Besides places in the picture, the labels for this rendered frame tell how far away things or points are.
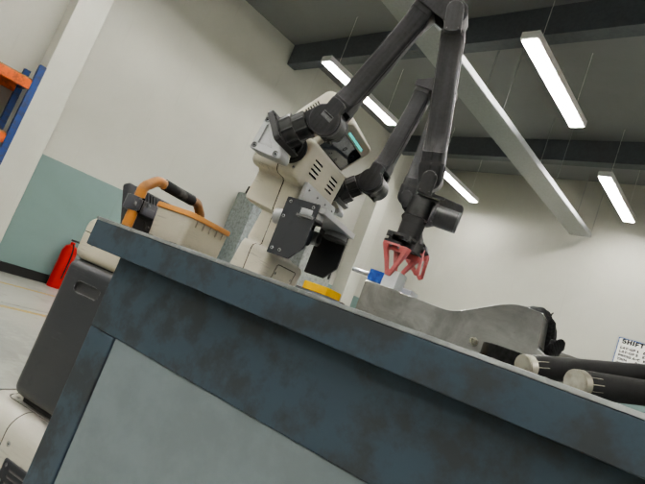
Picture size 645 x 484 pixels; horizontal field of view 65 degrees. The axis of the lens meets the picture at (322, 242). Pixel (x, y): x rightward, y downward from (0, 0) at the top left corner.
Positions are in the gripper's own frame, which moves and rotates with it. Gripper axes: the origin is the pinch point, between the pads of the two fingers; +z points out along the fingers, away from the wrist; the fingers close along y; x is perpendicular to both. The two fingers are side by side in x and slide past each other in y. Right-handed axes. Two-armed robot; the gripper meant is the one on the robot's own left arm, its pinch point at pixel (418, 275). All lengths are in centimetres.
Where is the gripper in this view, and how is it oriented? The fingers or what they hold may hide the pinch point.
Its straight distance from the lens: 156.8
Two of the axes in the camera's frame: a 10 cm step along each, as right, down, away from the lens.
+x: -9.4, 1.7, 3.1
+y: 3.5, 2.6, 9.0
